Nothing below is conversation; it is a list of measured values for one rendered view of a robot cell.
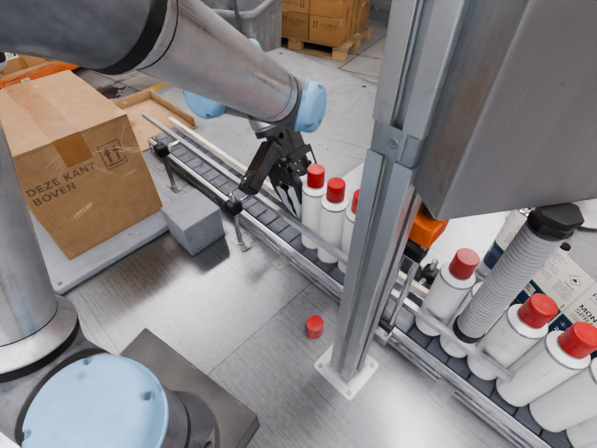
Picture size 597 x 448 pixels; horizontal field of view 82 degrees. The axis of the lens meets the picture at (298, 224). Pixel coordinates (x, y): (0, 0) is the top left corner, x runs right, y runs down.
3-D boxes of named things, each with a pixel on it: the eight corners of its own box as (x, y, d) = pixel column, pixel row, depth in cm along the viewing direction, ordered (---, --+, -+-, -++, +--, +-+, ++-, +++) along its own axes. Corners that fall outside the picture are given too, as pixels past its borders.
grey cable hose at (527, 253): (485, 332, 42) (592, 209, 27) (473, 351, 41) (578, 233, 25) (458, 313, 44) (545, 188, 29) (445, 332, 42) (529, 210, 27)
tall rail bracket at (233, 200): (262, 234, 86) (257, 182, 74) (239, 250, 82) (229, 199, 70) (254, 227, 88) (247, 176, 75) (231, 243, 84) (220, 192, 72)
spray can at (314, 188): (329, 242, 78) (336, 169, 63) (313, 254, 75) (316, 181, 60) (313, 229, 80) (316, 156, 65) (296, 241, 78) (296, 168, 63)
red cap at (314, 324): (322, 340, 67) (323, 332, 65) (305, 338, 67) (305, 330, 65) (323, 323, 69) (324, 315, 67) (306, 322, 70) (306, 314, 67)
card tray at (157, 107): (196, 127, 120) (194, 116, 117) (126, 159, 107) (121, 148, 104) (152, 98, 134) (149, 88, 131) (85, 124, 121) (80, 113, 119)
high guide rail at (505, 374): (511, 377, 51) (515, 374, 50) (507, 383, 50) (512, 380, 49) (146, 116, 102) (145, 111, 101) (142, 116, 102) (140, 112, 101)
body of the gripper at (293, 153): (320, 169, 73) (300, 114, 68) (291, 188, 69) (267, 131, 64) (298, 170, 79) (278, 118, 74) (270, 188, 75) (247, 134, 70)
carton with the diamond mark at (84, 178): (164, 208, 89) (126, 112, 70) (69, 261, 78) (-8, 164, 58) (112, 159, 104) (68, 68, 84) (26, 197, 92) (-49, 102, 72)
